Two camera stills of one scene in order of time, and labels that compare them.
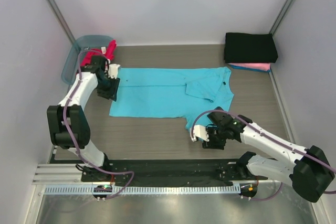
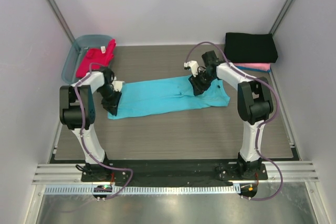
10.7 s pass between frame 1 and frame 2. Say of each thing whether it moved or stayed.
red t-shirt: stayed
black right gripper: moved
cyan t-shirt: moved
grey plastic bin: stayed
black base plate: stayed
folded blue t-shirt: stayed
